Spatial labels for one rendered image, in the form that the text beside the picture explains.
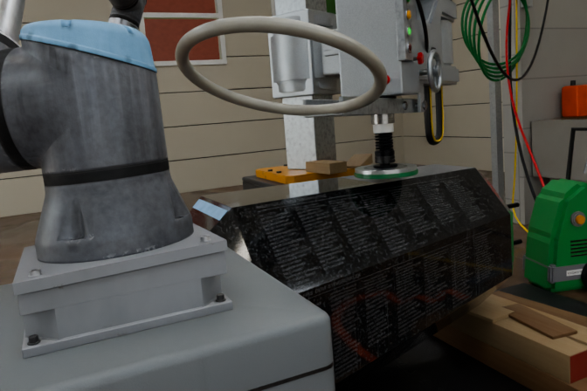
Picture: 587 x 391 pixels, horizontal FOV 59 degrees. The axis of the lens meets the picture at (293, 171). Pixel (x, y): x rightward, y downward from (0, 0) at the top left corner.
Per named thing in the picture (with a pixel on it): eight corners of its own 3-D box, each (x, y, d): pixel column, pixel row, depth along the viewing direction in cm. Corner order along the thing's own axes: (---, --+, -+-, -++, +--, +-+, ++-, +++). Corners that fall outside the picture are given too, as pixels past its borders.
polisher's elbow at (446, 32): (403, 69, 230) (401, 24, 227) (417, 71, 246) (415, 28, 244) (446, 65, 220) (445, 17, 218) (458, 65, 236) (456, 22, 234)
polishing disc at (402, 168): (369, 176, 168) (369, 173, 168) (346, 170, 188) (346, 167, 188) (428, 169, 173) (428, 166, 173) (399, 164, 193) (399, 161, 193)
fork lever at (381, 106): (380, 114, 203) (379, 102, 203) (429, 112, 194) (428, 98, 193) (292, 118, 144) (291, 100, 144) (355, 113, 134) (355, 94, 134)
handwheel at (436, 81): (417, 94, 191) (416, 53, 189) (445, 92, 186) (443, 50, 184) (405, 95, 178) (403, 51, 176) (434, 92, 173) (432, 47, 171)
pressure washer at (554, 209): (570, 270, 312) (568, 126, 302) (615, 290, 277) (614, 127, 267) (516, 277, 307) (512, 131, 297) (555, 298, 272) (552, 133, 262)
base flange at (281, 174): (253, 176, 285) (252, 168, 284) (332, 166, 304) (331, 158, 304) (288, 185, 240) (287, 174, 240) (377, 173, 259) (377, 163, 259)
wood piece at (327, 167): (306, 171, 253) (305, 161, 252) (323, 169, 258) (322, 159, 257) (329, 174, 236) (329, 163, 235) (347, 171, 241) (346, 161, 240)
